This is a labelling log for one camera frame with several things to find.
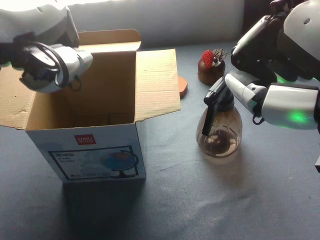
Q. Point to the open cardboard box, globe print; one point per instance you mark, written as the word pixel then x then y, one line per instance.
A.
pixel 82 140

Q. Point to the brown transparent spray bottle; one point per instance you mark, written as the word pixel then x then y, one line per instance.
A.
pixel 220 140

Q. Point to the grey table cloth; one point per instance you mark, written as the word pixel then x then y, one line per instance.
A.
pixel 225 195

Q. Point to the orange hexagon block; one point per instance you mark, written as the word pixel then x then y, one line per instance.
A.
pixel 182 87

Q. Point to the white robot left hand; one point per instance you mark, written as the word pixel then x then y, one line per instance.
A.
pixel 30 17

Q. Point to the chocolate cake toy with strawberry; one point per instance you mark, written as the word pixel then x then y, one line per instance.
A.
pixel 210 73

